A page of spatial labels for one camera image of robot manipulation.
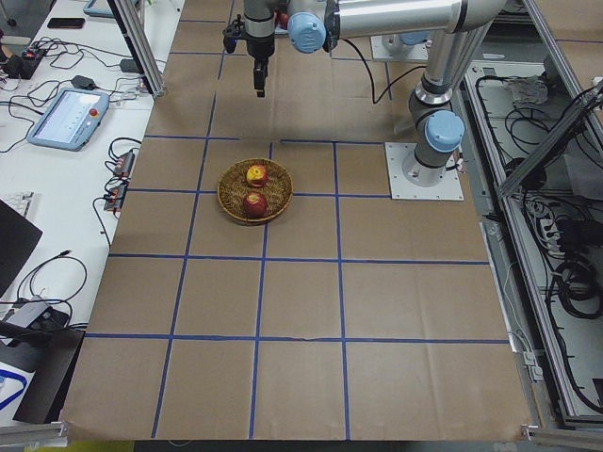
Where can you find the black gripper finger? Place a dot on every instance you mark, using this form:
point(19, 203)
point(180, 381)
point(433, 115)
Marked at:
point(259, 77)

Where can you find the yellow-red apple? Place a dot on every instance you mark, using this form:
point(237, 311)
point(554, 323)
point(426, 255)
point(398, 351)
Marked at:
point(257, 175)

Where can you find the woven wicker basket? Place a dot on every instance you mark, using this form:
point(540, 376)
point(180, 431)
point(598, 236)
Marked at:
point(232, 188)

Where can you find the red apple in basket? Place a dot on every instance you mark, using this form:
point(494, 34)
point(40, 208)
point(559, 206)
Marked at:
point(255, 205)

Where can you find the blue teach pendant tablet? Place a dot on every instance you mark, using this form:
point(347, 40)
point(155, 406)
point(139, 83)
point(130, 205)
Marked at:
point(71, 120)

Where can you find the black smartphone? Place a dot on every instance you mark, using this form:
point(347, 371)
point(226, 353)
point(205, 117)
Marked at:
point(66, 23)

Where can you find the white keyboard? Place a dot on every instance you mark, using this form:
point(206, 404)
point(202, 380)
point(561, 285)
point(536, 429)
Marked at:
point(23, 202)

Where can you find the black laptop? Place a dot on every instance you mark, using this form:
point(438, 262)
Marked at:
point(19, 237)

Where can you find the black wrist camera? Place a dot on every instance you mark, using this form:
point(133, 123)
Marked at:
point(232, 33)

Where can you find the aluminium frame post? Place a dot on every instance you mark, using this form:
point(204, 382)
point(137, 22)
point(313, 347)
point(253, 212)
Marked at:
point(134, 36)

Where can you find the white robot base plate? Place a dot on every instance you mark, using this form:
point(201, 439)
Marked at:
point(410, 181)

